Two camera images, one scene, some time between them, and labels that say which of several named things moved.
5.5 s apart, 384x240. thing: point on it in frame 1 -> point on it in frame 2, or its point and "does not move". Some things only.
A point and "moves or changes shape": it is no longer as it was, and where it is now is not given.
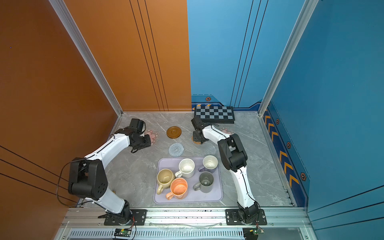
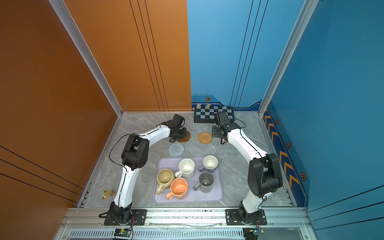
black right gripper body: [196, 138] -> [215, 131]
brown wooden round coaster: [173, 132] moves or changes shape
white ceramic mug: [186, 168] does not move
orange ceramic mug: [179, 187] does not move
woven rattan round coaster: [197, 143] moves or changes shape
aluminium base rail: [88, 223] does not move
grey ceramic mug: [206, 182] does not move
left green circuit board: [123, 232] does not move
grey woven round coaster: [176, 149] does not move
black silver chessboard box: [215, 114] does not move
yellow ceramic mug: [164, 177] does not move
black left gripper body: [144, 142] -> [181, 134]
